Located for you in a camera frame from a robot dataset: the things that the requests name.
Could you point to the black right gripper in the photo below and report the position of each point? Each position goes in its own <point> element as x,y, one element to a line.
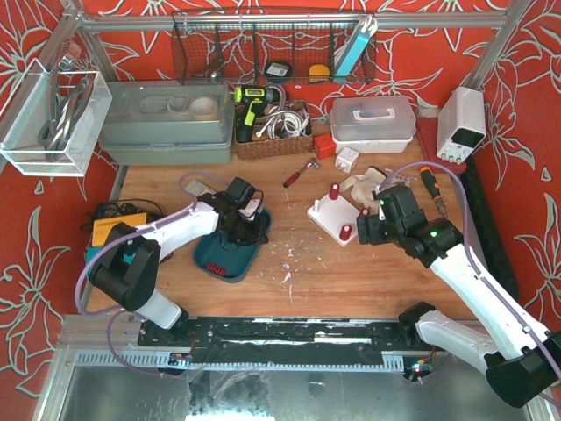
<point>365,228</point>

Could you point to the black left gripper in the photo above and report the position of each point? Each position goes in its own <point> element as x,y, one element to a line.
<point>250,230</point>

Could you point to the beige work glove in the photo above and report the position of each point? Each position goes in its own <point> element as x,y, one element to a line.
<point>363,186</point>

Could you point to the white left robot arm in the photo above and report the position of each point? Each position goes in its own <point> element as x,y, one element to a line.
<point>126,267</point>

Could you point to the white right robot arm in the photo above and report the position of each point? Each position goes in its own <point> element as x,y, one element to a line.
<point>518,355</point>

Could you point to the teal plastic tray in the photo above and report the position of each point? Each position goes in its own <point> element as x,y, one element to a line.
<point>213,247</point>

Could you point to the small clear packet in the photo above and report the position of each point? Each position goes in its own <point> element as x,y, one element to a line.
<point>197,188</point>

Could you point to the orange black ratchet screwdriver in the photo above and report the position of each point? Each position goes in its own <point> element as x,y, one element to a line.
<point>431,185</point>

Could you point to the clear zip bag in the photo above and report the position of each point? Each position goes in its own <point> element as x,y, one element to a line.
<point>400,179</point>

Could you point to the woven wicker basket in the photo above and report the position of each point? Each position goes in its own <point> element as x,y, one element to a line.
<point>289,138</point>

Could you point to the white cube power socket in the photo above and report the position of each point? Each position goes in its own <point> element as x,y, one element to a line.
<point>346,159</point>

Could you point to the white bench power supply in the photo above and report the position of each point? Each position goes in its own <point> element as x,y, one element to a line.
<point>461,125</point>

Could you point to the orange cube adapter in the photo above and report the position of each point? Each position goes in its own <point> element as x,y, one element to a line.
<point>324,146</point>

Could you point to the grey plastic storage bin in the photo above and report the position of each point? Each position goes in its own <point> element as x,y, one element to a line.
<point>166,123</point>

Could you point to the white plastic storage box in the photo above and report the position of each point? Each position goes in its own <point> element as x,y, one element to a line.
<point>372,124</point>

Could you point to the yellow electronics box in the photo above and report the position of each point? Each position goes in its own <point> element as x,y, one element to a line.
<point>102,227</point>

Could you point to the teal electronics box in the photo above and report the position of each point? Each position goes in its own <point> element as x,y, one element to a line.
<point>90,255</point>

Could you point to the yellow tape measure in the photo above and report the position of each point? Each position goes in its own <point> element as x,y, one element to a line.
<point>318,73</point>

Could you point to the clear acrylic box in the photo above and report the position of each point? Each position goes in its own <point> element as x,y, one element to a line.
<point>54,130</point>

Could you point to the blue white box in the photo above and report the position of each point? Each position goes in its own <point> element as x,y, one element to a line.
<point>348,54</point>

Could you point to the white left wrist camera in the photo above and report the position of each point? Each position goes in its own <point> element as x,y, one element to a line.
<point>253,208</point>

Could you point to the white peg base plate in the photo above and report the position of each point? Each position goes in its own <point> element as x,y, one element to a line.
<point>332,215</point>

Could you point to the green yellow cordless drill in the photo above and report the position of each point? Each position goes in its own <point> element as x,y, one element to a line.
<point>254,100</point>

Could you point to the black wire wall basket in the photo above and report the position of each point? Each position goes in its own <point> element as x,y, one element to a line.
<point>234,46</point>

